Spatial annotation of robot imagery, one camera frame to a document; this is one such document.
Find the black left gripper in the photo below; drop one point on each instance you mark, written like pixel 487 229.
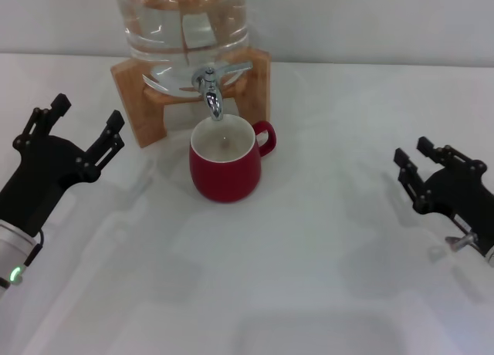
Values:
pixel 42 173

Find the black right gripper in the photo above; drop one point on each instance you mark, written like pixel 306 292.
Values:
pixel 463 197

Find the red ceramic cup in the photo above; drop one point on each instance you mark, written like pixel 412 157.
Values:
pixel 224 181

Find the chrome faucet with lever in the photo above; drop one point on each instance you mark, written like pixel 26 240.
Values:
pixel 210 86

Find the glass water dispenser jar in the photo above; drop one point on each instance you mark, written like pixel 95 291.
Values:
pixel 173 23

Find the wooden dispenser stand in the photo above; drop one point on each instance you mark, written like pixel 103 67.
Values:
pixel 254 96

